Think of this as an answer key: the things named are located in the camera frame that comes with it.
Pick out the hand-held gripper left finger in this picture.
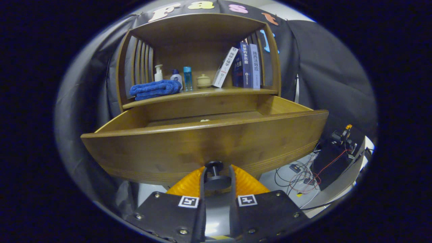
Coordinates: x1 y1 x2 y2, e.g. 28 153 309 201
125 165 207 243

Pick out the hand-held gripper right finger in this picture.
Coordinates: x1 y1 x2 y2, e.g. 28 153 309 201
229 164 309 243

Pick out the wooden drawer with black knob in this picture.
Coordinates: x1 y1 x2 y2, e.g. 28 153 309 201
80 95 329 192

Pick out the wooden countertop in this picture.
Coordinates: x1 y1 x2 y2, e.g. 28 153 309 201
122 86 279 109

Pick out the wooden cabinet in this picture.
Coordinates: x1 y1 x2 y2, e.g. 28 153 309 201
116 13 281 112

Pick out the black equipment box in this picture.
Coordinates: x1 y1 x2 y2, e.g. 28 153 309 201
310 142 355 191

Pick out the cream lidded teacup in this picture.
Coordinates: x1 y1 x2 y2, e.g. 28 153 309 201
197 74 212 88

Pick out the blue folded towel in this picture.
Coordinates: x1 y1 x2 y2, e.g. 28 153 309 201
130 80 182 101

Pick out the black device with orange tip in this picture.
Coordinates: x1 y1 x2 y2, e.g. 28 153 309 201
331 124 358 156

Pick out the clear blue bottle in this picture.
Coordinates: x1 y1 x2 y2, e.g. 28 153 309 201
183 66 193 91

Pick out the white bottle with blue cap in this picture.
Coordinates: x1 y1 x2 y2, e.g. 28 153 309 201
170 69 183 90

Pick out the white book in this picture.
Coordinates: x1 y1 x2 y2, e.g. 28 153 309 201
212 47 239 88

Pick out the dark blue book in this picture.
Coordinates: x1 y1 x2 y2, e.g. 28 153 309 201
232 42 252 89

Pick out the pale grey-blue book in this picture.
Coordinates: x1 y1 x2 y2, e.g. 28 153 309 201
249 44 261 89

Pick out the tangle of floor cables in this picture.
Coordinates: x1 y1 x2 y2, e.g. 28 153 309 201
274 148 324 210

